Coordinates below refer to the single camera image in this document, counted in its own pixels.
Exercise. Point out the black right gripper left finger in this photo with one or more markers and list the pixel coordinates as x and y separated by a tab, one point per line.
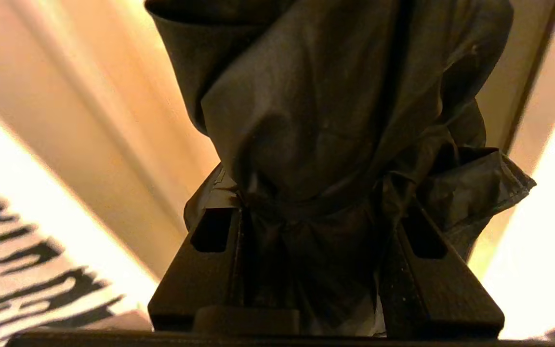
205	284

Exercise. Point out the white TV cabinet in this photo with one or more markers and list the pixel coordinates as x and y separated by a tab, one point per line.
552	217

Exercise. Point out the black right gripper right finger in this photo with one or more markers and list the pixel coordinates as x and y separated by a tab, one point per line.
436	299

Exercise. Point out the black umbrella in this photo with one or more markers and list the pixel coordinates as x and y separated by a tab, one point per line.
330	120

